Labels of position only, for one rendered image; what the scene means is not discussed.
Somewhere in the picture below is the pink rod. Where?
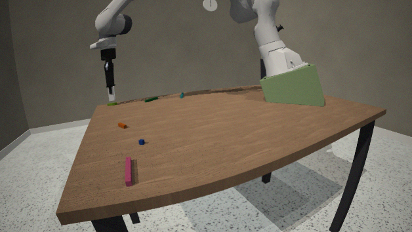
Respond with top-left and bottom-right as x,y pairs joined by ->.
125,157 -> 133,187

